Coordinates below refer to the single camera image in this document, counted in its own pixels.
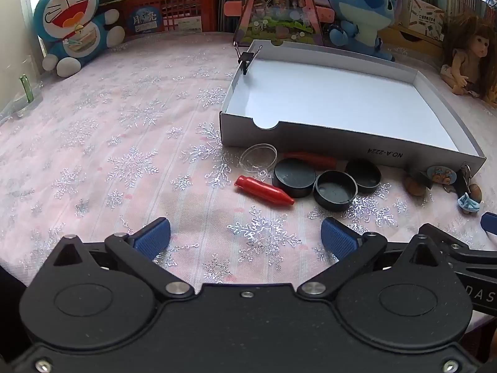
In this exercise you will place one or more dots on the small light blue ornament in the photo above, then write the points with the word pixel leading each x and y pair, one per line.
pixel 469 203

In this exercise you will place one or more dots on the pink triangular toy case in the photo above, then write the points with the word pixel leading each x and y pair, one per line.
pixel 279 19

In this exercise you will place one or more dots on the binder clip with cartoon badge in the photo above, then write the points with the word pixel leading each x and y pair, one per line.
pixel 440 175

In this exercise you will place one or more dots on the brown nut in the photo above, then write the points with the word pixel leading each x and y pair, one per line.
pixel 412 186
pixel 475 193

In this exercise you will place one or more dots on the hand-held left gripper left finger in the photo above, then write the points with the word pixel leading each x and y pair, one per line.
pixel 153 237

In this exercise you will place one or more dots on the blue alien plush toy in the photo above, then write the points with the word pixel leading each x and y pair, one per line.
pixel 357 0

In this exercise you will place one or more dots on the large red plastic basket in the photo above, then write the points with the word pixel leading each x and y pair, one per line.
pixel 182 7

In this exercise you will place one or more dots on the white cardboard box tray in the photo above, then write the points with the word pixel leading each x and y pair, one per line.
pixel 330 97

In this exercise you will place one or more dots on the pink pencil case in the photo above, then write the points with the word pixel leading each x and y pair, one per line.
pixel 231 8

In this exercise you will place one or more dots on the green stick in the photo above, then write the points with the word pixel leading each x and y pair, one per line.
pixel 25 89

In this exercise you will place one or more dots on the wooden drawer box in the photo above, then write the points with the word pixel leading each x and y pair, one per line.
pixel 392 35

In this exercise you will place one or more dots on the pink snowflake tablecloth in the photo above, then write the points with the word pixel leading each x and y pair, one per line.
pixel 116 143

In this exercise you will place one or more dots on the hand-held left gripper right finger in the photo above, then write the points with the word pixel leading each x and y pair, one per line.
pixel 337 237

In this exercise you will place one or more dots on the white printed carton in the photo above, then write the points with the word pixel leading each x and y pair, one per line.
pixel 423 15

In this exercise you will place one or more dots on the black round cap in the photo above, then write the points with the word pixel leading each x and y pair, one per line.
pixel 334 192
pixel 293 176
pixel 365 175

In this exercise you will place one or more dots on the red pointed crayon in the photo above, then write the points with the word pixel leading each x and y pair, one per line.
pixel 316 161
pixel 264 190

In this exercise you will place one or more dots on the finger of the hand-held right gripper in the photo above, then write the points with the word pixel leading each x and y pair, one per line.
pixel 490 223
pixel 446 237

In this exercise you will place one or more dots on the clear plastic cup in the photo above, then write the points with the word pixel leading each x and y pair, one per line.
pixel 15 108

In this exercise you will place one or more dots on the blue cat plush toy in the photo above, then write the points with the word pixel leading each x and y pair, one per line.
pixel 73 19

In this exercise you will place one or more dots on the brown haired doll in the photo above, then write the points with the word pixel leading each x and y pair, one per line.
pixel 471 50

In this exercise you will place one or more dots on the clear round plastic lid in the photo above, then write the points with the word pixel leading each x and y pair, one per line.
pixel 268 157

